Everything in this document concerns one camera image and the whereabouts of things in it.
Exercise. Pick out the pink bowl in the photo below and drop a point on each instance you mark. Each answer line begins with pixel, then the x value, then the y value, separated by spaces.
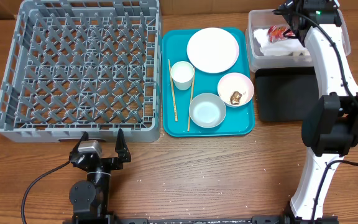
pixel 235 82

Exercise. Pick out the left wooden chopstick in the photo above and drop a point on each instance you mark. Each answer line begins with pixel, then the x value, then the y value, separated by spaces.
pixel 173 91

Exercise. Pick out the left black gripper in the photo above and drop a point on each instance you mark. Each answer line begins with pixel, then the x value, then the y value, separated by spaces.
pixel 122 150

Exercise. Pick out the teal plastic serving tray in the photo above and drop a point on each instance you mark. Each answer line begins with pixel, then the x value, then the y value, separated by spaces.
pixel 238 121

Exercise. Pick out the clear plastic waste bin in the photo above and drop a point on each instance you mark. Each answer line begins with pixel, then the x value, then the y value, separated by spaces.
pixel 264 19

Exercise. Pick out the black rectangular tray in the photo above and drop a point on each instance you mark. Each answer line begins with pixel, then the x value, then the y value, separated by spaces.
pixel 285 94

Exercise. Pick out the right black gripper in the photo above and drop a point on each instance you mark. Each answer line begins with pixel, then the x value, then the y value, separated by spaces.
pixel 291 15

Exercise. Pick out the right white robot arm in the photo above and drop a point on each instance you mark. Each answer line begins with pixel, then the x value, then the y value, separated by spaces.
pixel 331 128

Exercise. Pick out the red snack wrapper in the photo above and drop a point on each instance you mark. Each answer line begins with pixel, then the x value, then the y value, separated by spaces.
pixel 278 33

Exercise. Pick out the grey plastic dishwasher rack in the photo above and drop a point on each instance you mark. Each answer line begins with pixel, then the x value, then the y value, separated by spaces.
pixel 79 67

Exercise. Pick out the brown food scrap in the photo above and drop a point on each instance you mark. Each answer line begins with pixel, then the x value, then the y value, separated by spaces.
pixel 235 98

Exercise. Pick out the large white round plate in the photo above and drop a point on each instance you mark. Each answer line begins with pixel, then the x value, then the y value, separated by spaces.
pixel 212 50

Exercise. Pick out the wooden chopstick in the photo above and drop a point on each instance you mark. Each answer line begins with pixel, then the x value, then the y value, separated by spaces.
pixel 191 98
pixel 173 91

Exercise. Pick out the brown cardboard backdrop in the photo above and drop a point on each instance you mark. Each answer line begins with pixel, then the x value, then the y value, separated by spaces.
pixel 9 8

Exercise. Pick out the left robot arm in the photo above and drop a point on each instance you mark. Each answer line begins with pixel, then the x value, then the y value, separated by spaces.
pixel 90 197

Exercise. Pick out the grey-white bowl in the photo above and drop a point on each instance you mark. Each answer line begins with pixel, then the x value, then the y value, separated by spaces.
pixel 207 110

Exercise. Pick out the right wooden chopstick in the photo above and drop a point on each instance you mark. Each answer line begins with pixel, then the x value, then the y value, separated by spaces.
pixel 191 98

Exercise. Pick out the white napkin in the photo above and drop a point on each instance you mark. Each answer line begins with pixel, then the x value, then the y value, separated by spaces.
pixel 280 48

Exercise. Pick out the white paper cup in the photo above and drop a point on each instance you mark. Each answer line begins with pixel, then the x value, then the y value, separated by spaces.
pixel 182 74

